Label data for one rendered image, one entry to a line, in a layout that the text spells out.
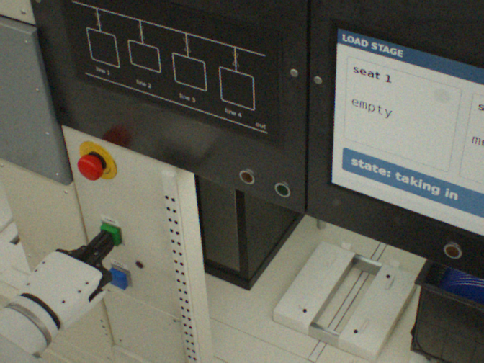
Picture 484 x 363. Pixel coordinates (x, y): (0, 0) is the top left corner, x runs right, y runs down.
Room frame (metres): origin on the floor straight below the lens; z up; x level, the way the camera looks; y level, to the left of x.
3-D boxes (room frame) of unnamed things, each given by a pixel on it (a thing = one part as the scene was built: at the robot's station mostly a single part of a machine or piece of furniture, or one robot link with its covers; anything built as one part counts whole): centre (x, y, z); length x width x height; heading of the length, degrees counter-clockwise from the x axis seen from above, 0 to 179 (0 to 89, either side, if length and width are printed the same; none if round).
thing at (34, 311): (0.75, 0.32, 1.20); 0.09 x 0.03 x 0.08; 58
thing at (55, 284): (0.80, 0.28, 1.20); 0.11 x 0.10 x 0.07; 148
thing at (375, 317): (1.02, -0.18, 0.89); 0.22 x 0.21 x 0.04; 148
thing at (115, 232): (0.92, 0.21, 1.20); 0.03 x 0.02 x 0.03; 58
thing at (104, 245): (0.87, 0.22, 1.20); 0.07 x 0.03 x 0.03; 148
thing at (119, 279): (0.91, 0.22, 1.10); 0.03 x 0.02 x 0.03; 58
